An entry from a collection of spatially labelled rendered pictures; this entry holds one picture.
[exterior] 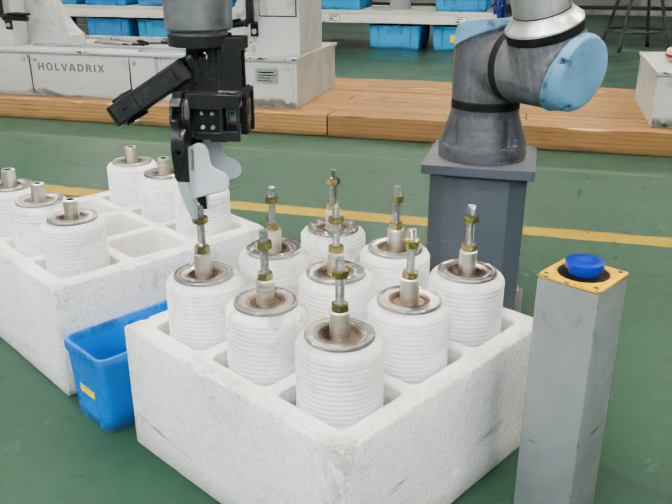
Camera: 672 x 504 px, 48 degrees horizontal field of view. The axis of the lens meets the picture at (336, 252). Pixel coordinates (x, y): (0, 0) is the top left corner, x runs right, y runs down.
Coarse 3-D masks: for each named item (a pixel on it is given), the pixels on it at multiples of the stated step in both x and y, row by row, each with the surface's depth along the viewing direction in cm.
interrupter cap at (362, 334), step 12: (312, 324) 82; (324, 324) 82; (360, 324) 82; (312, 336) 79; (324, 336) 80; (360, 336) 79; (372, 336) 79; (324, 348) 77; (336, 348) 77; (348, 348) 77; (360, 348) 77
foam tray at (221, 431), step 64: (512, 320) 99; (192, 384) 89; (384, 384) 85; (448, 384) 85; (512, 384) 96; (192, 448) 94; (256, 448) 83; (320, 448) 75; (384, 448) 78; (448, 448) 88; (512, 448) 101
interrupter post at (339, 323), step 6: (330, 312) 79; (348, 312) 79; (330, 318) 79; (336, 318) 78; (342, 318) 78; (348, 318) 79; (330, 324) 79; (336, 324) 79; (342, 324) 78; (348, 324) 79; (330, 330) 79; (336, 330) 79; (342, 330) 79; (348, 330) 79; (330, 336) 80; (336, 336) 79; (342, 336) 79; (348, 336) 80
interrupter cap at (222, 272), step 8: (192, 264) 98; (216, 264) 98; (224, 264) 97; (176, 272) 95; (184, 272) 95; (192, 272) 96; (216, 272) 96; (224, 272) 95; (232, 272) 95; (176, 280) 93; (184, 280) 93; (192, 280) 93; (200, 280) 93; (208, 280) 93; (216, 280) 93; (224, 280) 93
